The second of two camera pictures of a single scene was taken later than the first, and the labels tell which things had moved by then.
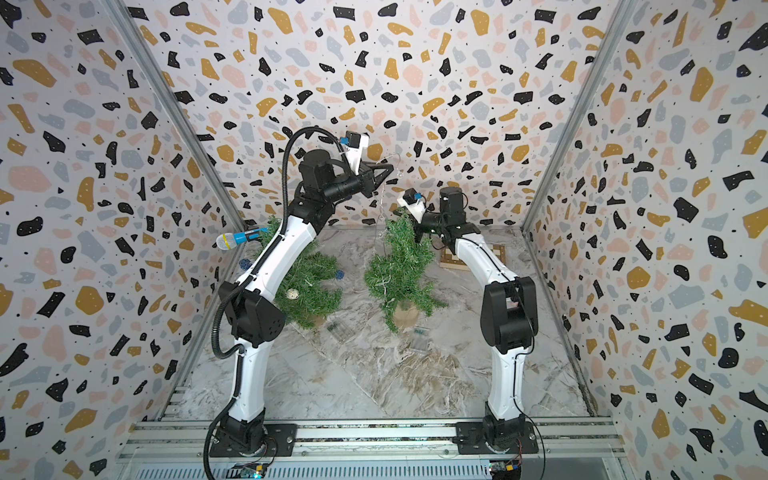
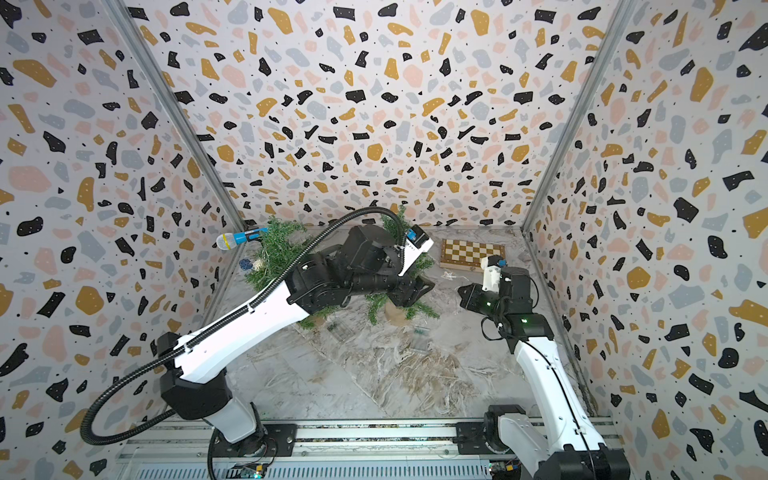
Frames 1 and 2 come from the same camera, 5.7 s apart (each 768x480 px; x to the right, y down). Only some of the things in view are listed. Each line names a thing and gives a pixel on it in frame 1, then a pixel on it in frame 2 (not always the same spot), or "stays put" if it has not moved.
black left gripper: [368, 179] to [412, 290]
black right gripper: [418, 232] to [471, 302]
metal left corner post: [120, 12] stays put
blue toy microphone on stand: [228, 241] stays put
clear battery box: [420, 338] stays put
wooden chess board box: [450, 261] stays put
